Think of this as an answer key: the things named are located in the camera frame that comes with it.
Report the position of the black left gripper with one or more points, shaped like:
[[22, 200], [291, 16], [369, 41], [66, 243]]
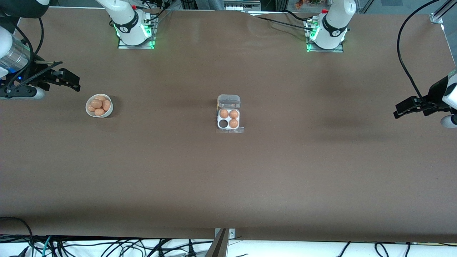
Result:
[[433, 97]]

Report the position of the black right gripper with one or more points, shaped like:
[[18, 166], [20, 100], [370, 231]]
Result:
[[38, 79]]

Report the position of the brown egg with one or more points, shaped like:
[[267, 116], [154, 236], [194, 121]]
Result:
[[106, 105], [90, 109], [233, 123], [102, 97], [234, 114], [224, 113], [99, 112], [96, 104]]

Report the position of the clear plastic egg box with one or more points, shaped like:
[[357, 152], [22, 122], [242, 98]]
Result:
[[228, 101]]

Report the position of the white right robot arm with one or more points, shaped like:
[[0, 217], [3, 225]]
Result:
[[128, 25]]

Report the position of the white round bowl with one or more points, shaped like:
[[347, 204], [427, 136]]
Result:
[[88, 101]]

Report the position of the orange patterned item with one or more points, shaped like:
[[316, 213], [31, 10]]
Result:
[[307, 3]]

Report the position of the clear tape strip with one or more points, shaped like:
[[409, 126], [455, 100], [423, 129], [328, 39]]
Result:
[[240, 130]]

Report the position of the dark metal bar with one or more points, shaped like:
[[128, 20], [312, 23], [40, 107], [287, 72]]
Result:
[[219, 246]]

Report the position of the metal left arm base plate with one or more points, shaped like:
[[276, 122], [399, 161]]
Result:
[[339, 50]]

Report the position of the aluminium frame profile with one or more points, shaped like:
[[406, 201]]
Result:
[[441, 12]]

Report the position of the small metal bracket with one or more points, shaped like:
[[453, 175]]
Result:
[[232, 233]]

